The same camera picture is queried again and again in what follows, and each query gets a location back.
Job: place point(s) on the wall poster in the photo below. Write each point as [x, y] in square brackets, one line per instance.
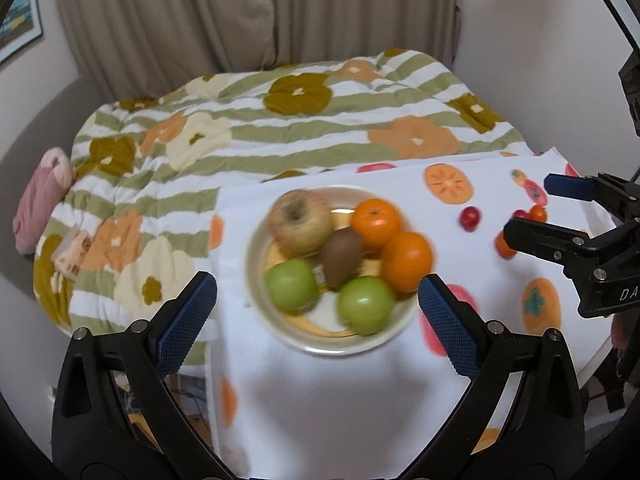
[20, 20]

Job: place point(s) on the green apple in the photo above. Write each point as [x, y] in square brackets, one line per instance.
[292, 285]
[366, 306]

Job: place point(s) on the white fruit print cloth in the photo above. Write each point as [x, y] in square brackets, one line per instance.
[325, 410]

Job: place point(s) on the red cherry tomato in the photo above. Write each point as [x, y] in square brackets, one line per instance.
[470, 218]
[520, 214]

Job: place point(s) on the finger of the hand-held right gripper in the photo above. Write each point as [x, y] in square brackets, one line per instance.
[540, 237]
[567, 186]

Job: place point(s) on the beige curtain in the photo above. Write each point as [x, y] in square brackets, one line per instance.
[200, 20]

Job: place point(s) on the black clamp mount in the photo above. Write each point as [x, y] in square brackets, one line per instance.
[631, 90]

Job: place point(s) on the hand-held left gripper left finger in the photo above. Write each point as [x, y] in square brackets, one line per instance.
[187, 320]

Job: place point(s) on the yellowish brown apple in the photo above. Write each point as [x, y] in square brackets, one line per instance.
[300, 222]

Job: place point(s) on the large orange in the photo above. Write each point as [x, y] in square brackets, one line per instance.
[407, 262]
[376, 224]

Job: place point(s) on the brown kiwi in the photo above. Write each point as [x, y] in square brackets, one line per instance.
[341, 259]

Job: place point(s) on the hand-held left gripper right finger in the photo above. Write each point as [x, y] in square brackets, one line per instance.
[447, 330]

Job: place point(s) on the yellow duck print plate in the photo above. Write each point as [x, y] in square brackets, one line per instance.
[300, 332]

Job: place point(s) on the green striped floral blanket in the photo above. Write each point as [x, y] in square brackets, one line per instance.
[250, 125]

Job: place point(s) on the small snack packet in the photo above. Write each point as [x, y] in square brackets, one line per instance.
[72, 255]

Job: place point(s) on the small tangerine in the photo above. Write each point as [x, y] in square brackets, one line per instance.
[504, 247]
[538, 213]

